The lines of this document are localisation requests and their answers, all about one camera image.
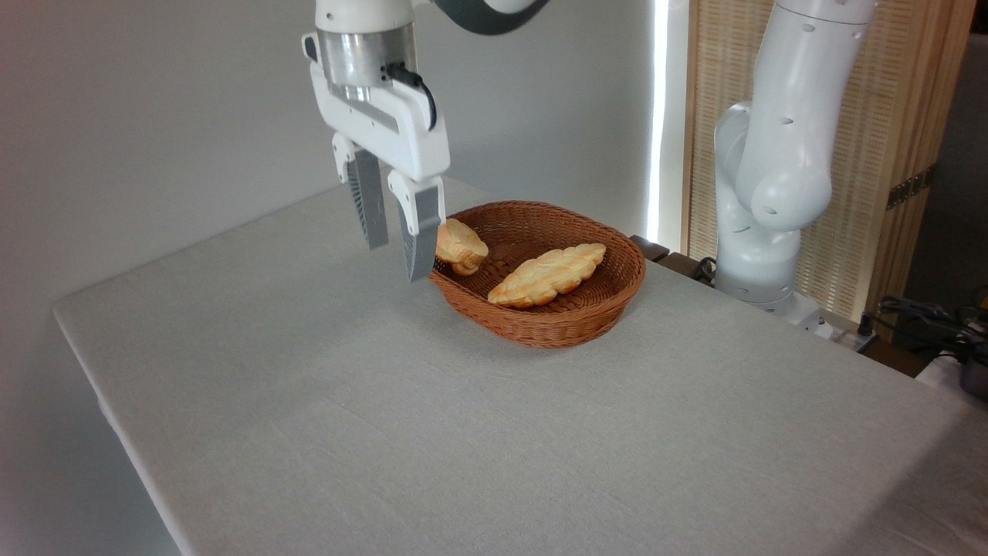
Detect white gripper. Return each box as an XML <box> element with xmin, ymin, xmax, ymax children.
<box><xmin>302</xmin><ymin>32</ymin><xmax>452</xmax><ymax>283</ymax></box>

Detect small round bread roll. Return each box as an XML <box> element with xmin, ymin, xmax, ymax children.
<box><xmin>435</xmin><ymin>218</ymin><xmax>490</xmax><ymax>277</ymax></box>

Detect long braided bread loaf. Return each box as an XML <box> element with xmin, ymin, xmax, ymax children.
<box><xmin>487</xmin><ymin>243</ymin><xmax>607</xmax><ymax>310</ymax></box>

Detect brown woven wicker basket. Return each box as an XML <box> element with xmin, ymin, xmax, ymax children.
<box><xmin>428</xmin><ymin>201</ymin><xmax>648</xmax><ymax>350</ymax></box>

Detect grey tablecloth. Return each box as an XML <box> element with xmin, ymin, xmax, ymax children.
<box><xmin>52</xmin><ymin>176</ymin><xmax>988</xmax><ymax>556</ymax></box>

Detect black metal screen hinge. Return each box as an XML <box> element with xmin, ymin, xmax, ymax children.
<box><xmin>886</xmin><ymin>166</ymin><xmax>936</xmax><ymax>211</ymax></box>

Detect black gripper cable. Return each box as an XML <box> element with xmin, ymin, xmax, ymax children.
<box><xmin>384</xmin><ymin>62</ymin><xmax>438</xmax><ymax>131</ymax></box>

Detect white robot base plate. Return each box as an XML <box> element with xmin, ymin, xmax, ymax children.
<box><xmin>772</xmin><ymin>293</ymin><xmax>881</xmax><ymax>352</ymax></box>

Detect black cable bundle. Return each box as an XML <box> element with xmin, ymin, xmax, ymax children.
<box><xmin>878</xmin><ymin>287</ymin><xmax>988</xmax><ymax>356</ymax></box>

